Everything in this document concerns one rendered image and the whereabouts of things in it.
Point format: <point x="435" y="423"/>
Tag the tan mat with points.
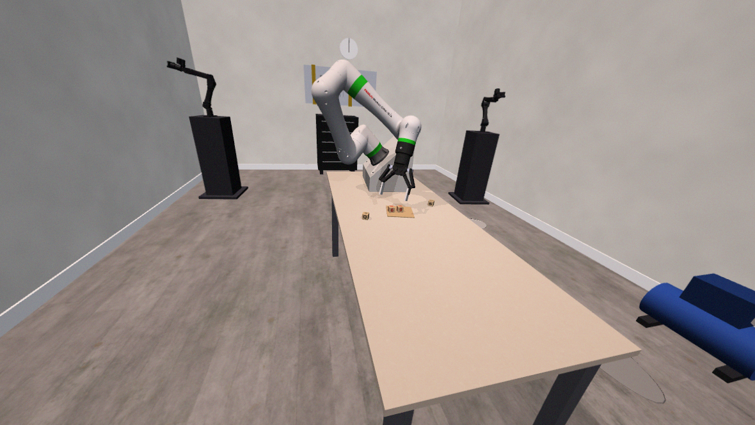
<point x="407" y="213"/>

